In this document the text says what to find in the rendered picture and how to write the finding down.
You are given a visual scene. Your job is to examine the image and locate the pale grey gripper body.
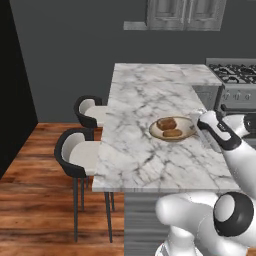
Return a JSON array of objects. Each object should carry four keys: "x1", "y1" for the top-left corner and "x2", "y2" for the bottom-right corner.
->
[{"x1": 189, "y1": 107, "x2": 208, "y2": 126}]

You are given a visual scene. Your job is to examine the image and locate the beige bowl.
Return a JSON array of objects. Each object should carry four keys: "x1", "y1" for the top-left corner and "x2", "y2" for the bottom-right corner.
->
[{"x1": 148, "y1": 115, "x2": 198, "y2": 143}]

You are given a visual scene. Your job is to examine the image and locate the long brown bread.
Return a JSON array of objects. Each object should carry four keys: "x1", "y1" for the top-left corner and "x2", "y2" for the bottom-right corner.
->
[{"x1": 162, "y1": 128, "x2": 184, "y2": 138}]

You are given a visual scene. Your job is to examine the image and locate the grey island base panel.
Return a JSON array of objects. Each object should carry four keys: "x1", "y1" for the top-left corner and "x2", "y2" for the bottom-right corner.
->
[{"x1": 123, "y1": 191, "x2": 175, "y2": 256}]

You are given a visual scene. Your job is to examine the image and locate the grey wall cupboards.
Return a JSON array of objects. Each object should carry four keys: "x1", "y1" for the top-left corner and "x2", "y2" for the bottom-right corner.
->
[{"x1": 146, "y1": 0, "x2": 228, "y2": 32}]

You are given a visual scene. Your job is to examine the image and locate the steel stove with black grates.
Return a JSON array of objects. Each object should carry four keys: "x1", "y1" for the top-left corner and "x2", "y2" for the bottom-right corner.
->
[{"x1": 205, "y1": 58, "x2": 256, "y2": 116}]

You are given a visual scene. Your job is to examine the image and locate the grey range hood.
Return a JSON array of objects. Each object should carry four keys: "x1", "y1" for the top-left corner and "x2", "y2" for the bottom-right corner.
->
[{"x1": 123, "y1": 20, "x2": 150, "y2": 32}]

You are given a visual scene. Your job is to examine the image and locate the round brown bread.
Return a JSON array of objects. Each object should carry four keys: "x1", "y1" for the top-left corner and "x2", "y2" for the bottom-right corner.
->
[{"x1": 156, "y1": 117, "x2": 177, "y2": 131}]

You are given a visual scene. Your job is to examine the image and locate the grey base cupboard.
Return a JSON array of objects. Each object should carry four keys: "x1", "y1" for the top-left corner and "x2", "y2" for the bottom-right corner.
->
[{"x1": 192, "y1": 84, "x2": 223, "y2": 111}]

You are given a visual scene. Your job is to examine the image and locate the black stool with white seat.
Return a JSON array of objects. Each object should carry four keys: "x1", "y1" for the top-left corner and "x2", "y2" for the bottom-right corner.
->
[
  {"x1": 54, "y1": 127, "x2": 116, "y2": 244},
  {"x1": 73, "y1": 95, "x2": 109, "y2": 130}
]

